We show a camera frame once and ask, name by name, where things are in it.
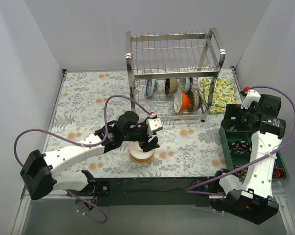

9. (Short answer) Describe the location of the white bowl of stack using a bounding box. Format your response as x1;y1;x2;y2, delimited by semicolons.
129;141;155;160

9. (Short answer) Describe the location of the beige top bowl of stack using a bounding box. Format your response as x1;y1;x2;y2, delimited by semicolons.
188;91;202;112

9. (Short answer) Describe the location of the blue white floral bowl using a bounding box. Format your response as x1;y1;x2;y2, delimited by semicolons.
145;79;159;98

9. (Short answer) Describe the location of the orange white bowl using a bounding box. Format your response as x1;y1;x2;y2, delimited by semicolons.
173;91;190;113

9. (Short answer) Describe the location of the blue patterned bowl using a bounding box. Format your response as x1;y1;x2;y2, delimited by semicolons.
191;77;199;92

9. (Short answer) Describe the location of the black glossy bowl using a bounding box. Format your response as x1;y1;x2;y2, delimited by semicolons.
165;78;179;95

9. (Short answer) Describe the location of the celadon green bowl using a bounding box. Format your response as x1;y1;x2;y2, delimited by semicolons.
178;77;193;94

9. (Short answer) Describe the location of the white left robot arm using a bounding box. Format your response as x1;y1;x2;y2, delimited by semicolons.
20;111;163;200

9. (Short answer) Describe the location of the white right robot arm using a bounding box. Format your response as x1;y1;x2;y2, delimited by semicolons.
209;90;286;225

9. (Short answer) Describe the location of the stainless steel dish rack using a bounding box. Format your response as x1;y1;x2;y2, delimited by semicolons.
125;27;226;122

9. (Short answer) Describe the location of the yellow bottom bowl of stack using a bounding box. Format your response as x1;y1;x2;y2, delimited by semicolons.
130;155;154;164

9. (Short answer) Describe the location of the green compartment tray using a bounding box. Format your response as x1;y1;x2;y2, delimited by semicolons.
219;127;288;181

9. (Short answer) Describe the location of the black floral rolled tie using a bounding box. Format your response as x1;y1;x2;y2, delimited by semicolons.
229;141;251;154

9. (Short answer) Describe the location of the lemon print folded cloth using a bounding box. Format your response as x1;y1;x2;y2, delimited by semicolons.
199;76;237;115

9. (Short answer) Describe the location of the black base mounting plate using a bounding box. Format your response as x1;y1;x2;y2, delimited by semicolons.
34;175;241;206

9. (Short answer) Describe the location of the black pink rolled tie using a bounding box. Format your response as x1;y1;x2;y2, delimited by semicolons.
234;165;248;178

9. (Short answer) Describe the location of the floral patterned table mat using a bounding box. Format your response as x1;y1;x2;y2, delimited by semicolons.
45;71;226;178

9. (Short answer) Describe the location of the black orange rolled tie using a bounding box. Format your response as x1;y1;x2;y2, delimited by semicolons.
272;167;287;180

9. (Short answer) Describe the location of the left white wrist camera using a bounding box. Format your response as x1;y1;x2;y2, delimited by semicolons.
145;113;163;137

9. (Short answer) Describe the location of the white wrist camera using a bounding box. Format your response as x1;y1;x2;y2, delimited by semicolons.
240;87;261;109
145;113;163;137

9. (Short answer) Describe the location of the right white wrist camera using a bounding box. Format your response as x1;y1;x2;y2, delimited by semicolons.
240;87;261;109

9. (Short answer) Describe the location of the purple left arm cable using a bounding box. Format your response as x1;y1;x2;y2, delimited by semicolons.
14;95;155;224

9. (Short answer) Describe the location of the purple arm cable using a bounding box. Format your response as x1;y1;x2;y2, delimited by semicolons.
14;95;155;224
186;85;295;213

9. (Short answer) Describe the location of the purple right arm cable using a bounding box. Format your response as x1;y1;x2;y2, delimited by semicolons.
186;85;295;213

